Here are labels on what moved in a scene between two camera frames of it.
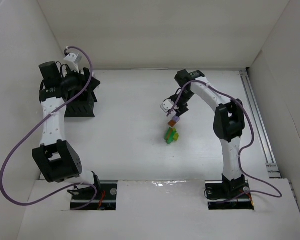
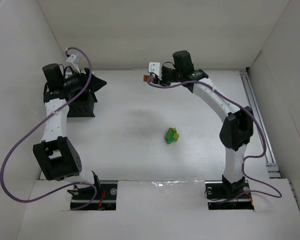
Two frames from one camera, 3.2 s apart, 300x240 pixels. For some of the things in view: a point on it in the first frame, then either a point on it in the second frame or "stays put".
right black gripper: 181,110 → 165,75
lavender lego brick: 176,118 → 150,79
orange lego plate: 172,123 → 145,77
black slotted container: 83,106 stays put
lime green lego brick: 176,136 stays put
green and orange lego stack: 169,135 stays put
